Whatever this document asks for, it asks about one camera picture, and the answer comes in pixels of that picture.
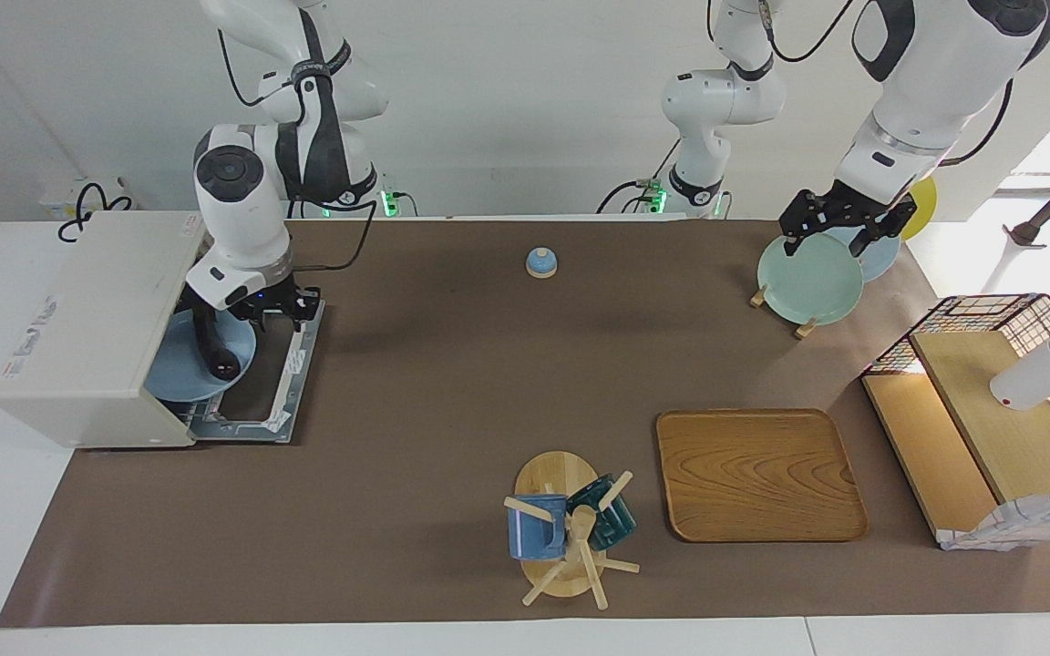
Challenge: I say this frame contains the glass oven door with handle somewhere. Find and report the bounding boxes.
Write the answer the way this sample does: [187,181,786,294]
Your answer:
[186,299,325,446]

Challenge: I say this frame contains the light blue plate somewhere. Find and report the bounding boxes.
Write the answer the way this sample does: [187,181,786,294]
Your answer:
[144,310,258,404]

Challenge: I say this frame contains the cream toaster oven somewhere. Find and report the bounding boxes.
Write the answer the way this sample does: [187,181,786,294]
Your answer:
[0,211,216,449]

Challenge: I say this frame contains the pale blue racked plate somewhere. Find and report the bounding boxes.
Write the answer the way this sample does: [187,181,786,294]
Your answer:
[821,223,901,283]

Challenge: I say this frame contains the mint green plate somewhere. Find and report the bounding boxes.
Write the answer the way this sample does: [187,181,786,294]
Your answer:
[757,232,865,326]

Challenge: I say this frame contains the yellow plate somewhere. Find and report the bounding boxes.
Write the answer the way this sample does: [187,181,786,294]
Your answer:
[903,176,938,241]

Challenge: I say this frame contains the wooden plate rack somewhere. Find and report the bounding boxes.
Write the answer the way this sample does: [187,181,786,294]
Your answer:
[749,284,819,340]

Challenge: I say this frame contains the brown table mat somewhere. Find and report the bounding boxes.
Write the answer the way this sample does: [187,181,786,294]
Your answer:
[0,219,1050,628]

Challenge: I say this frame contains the white bottle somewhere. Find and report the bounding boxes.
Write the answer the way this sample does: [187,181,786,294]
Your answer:
[990,312,1050,411]

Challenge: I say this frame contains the wooden serving tray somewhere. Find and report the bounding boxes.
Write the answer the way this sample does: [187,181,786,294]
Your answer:
[655,408,870,544]

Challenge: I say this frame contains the wooden mug tree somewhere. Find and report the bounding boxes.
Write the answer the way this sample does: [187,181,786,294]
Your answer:
[503,450,642,610]

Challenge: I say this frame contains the blue mug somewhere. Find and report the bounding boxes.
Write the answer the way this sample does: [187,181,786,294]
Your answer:
[508,494,570,560]

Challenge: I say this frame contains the checked white cloth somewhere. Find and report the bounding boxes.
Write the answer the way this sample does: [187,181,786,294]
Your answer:
[938,490,1050,551]

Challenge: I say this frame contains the dark green mug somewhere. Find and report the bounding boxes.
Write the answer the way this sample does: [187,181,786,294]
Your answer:
[567,474,637,551]

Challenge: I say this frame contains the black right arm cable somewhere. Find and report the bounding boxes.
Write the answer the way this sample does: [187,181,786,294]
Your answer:
[215,27,378,274]

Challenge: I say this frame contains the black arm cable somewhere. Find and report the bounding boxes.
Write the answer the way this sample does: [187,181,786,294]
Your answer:
[215,27,378,274]
[757,0,1015,167]

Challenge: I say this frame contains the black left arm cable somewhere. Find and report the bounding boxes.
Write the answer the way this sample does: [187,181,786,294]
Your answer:
[757,0,1015,167]

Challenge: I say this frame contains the black base cable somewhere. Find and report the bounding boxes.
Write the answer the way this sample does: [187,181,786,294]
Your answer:
[596,137,681,215]

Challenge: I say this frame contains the coiled black cable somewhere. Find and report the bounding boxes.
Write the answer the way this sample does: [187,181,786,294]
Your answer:
[57,182,134,242]

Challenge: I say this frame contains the wire basket with wooden shelves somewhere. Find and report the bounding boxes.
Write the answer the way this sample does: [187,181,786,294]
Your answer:
[860,293,1050,551]

